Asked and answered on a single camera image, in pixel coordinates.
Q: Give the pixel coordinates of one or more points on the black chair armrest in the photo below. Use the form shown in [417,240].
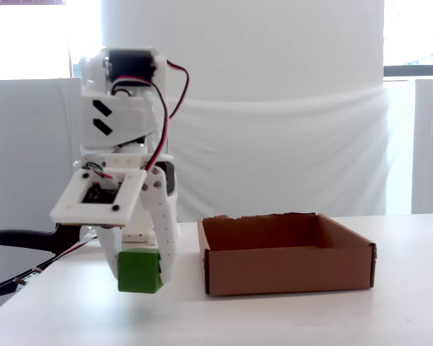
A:
[21,238]

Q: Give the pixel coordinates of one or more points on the white partition panel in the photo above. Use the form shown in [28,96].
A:
[431,144]
[21,144]

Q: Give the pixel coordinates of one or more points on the brown cardboard box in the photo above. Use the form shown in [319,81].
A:
[288,270]

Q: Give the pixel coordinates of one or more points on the white cloth backdrop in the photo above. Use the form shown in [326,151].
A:
[274,151]

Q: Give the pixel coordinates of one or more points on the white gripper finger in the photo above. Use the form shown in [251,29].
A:
[110,245]
[162,223]

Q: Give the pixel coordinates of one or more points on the bright window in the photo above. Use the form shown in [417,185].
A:
[29,39]
[415,32]

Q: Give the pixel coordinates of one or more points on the green cube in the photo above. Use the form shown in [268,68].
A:
[139,270]

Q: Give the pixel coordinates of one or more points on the white square camera mount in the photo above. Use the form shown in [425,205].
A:
[68,209]

